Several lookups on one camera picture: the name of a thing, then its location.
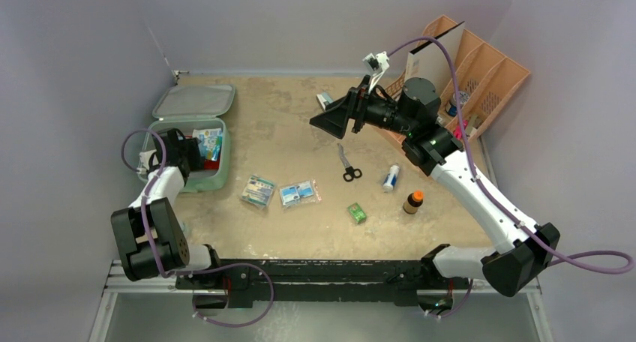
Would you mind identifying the brown bottle orange cap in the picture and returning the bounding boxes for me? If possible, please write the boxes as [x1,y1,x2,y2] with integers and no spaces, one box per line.
[403,190,424,215]

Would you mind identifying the green white mask packet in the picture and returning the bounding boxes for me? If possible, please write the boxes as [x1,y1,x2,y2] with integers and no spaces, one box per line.
[241,175,276,209]

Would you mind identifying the green small medicine box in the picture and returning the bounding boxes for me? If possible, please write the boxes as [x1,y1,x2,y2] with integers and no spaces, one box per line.
[347,202,368,224]

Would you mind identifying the clear zip bag of pads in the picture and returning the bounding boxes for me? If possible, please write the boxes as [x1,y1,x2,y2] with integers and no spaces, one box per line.
[279,178,323,209]

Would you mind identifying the white blue bandage roll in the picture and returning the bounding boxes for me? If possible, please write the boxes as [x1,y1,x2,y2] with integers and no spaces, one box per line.
[382,163,401,192]

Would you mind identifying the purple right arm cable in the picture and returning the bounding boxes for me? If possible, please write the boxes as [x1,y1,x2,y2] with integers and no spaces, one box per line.
[387,36,635,321]

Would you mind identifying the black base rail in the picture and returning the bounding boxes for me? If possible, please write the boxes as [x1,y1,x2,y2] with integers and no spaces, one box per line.
[176,259,468,310]

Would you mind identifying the white folder in organizer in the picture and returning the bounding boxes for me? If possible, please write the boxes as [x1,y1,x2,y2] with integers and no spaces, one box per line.
[404,21,465,95]

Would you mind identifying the pink marker in organizer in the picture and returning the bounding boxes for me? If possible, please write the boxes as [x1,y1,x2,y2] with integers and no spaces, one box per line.
[453,120,468,140]

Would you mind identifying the mint green storage case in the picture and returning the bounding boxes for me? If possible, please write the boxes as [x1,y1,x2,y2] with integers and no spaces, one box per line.
[149,84,236,193]

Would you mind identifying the blue white wipes packet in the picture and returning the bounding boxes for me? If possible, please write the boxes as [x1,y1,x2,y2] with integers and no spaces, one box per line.
[192,128,223,161]

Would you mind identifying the red first aid pouch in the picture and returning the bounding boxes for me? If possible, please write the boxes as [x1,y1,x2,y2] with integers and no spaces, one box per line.
[203,160,220,170]

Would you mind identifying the black handled medical scissors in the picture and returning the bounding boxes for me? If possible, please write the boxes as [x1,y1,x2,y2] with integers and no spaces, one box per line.
[337,143,362,182]

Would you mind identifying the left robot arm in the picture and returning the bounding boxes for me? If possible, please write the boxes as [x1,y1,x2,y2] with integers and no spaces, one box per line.
[110,128,224,289]

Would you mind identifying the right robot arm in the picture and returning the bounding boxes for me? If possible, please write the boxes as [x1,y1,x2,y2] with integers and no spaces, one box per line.
[310,76,560,297]

